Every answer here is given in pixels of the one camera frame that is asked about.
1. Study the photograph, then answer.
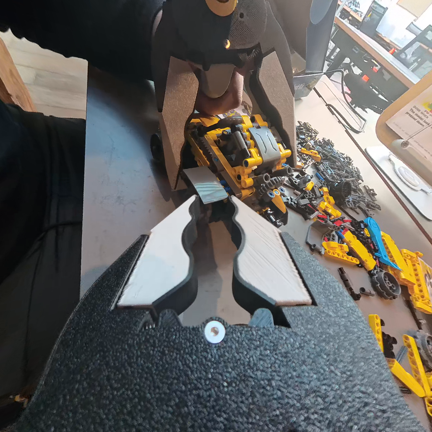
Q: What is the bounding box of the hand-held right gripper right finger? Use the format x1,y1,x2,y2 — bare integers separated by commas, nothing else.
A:
230,195,313,310

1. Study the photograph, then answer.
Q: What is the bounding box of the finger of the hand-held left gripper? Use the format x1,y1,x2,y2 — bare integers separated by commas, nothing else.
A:
157,56,200,191
248,54,299,169

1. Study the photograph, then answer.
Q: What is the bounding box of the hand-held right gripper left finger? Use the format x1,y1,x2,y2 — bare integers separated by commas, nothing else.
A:
115,194,202,317

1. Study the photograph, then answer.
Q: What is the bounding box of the yellow toy brick vehicle model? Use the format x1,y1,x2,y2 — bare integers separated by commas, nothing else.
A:
150,113,291,226

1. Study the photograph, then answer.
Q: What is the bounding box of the person's left forearm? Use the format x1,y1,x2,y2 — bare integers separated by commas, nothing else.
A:
0,0,164,83

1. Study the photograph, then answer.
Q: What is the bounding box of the grey desk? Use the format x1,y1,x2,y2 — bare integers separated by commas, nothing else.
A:
79,64,432,432

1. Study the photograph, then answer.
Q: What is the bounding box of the wooden-edged desk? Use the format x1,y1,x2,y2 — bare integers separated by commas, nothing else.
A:
334,15,432,89

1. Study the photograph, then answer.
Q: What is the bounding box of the person's left hand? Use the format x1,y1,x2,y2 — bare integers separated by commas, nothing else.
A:
195,69,244,115

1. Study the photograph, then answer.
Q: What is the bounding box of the dark printed cardboard box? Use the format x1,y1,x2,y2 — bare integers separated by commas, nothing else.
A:
293,72,321,101

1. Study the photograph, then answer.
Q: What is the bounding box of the dark grey upright stand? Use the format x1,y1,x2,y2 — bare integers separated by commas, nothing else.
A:
305,0,339,74

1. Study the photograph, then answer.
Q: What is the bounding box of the pile of loose toy bricks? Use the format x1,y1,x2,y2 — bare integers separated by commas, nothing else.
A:
261,121,432,316

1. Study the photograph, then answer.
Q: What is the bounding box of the black office chair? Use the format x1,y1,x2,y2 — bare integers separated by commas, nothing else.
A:
332,69,395,113

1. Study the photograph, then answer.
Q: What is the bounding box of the black toy wheel rim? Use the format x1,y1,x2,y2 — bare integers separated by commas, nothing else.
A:
328,179,355,203

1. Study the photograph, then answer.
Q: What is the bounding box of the blue brick separator tool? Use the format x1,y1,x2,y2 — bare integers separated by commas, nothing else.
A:
364,217,403,271

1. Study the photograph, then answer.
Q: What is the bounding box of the black toy tyre wheel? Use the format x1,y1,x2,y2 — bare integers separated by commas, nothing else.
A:
369,268,402,300

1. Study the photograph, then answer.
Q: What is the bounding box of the yellow brick beam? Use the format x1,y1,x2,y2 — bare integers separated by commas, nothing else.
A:
368,314,385,353
403,333,432,398
386,358,426,398

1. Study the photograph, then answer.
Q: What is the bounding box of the wooden-framed instruction board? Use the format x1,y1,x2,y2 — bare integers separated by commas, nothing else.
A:
375,79,432,151

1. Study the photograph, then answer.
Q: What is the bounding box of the person's black-clothed body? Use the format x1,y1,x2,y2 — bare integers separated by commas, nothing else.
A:
0,99,86,426

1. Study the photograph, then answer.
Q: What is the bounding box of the white stand base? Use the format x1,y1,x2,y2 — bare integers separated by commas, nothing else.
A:
365,138,432,220

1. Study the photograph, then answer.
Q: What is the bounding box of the wooden furniture panel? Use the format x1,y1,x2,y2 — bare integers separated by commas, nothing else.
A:
0,37,36,112

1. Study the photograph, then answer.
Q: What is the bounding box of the grey toy wheel hub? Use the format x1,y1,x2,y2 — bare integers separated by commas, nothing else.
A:
412,329,432,362

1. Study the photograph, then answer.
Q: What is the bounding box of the black cable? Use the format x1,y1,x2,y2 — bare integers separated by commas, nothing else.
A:
322,68,368,133

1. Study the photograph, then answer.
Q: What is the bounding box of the yellow brick frame assembly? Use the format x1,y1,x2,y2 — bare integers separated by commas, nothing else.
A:
381,233,432,314

